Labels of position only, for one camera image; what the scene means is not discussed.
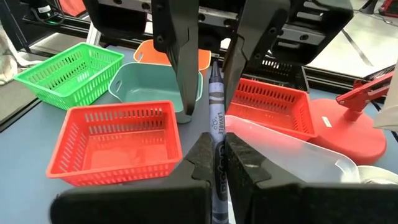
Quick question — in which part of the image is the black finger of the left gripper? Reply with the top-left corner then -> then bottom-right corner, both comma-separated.
151,0 -> 200,116
221,0 -> 292,110

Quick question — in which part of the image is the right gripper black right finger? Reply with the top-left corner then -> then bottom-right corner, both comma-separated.
225,132 -> 398,224

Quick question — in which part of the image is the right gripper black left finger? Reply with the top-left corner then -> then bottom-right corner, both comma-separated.
50,132 -> 216,224

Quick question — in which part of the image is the red slotted plastic basket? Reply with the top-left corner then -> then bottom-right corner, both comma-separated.
226,77 -> 318,141
45,100 -> 183,187

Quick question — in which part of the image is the gray-blue crayon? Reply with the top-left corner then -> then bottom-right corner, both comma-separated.
207,60 -> 230,224

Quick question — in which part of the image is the orange plastic bin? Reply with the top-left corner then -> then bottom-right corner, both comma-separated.
132,39 -> 212,73

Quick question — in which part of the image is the clear plastic bin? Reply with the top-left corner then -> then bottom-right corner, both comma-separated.
224,114 -> 361,184

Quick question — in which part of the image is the black slotted plastic basket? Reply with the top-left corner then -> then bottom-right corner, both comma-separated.
241,57 -> 311,93

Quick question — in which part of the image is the teal plastic bin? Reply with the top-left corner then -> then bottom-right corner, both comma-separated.
108,62 -> 204,124

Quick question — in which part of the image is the red tool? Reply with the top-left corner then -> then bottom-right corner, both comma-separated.
377,0 -> 398,19

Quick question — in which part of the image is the white metal leg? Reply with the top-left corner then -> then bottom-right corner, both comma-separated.
86,21 -> 103,47

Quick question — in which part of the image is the red desk lamp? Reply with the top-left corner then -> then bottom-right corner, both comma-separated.
307,70 -> 396,166

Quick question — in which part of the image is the red fabric item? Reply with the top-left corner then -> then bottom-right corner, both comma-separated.
58,0 -> 87,18

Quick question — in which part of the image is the green slotted plastic basket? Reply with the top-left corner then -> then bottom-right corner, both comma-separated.
13,42 -> 126,111

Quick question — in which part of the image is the black power supply box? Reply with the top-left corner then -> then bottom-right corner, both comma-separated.
29,0 -> 66,26

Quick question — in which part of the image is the light crumpled cloth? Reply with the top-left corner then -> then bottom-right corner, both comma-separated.
0,23 -> 43,86

